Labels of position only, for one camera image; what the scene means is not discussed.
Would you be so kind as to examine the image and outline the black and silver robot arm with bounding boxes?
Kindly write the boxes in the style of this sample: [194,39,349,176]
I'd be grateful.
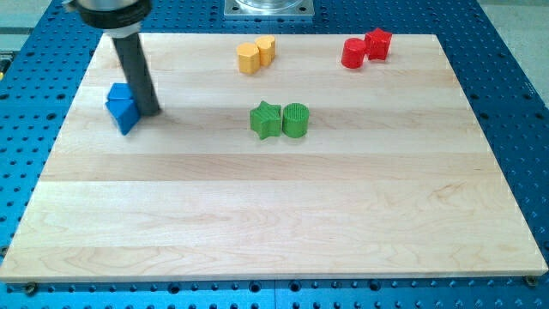
[62,0,153,39]

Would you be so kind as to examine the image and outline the yellow hexagon block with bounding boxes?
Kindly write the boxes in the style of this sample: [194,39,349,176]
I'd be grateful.
[236,42,261,74]

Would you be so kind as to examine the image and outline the blue cube block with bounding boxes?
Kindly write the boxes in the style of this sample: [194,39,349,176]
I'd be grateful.
[107,82,133,101]

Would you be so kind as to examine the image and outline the green star block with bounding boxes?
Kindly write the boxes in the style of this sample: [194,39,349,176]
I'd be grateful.
[250,100,281,140]

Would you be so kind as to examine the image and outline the light wooden board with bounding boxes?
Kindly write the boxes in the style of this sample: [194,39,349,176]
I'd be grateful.
[1,33,547,282]

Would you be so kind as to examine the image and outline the green cylinder block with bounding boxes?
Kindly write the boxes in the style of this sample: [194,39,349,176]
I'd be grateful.
[282,102,310,138]

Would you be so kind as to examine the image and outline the yellow heart block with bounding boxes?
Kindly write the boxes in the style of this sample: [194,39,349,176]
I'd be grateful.
[255,35,276,66]

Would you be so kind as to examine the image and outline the red cylinder block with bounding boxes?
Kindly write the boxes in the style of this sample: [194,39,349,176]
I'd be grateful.
[341,38,366,69]

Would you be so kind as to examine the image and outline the red star block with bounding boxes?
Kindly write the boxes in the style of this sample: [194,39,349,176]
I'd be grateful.
[365,27,392,60]

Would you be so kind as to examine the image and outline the blue triangle block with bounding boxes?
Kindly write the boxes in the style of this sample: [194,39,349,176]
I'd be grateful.
[106,100,141,136]

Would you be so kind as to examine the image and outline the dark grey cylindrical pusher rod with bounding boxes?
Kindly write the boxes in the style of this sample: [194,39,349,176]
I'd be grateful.
[112,33,160,117]

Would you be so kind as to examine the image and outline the blue perforated metal table plate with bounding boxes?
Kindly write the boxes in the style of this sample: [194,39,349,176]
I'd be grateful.
[1,0,548,308]

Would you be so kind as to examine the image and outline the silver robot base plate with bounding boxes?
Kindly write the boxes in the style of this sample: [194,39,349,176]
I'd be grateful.
[224,0,315,17]

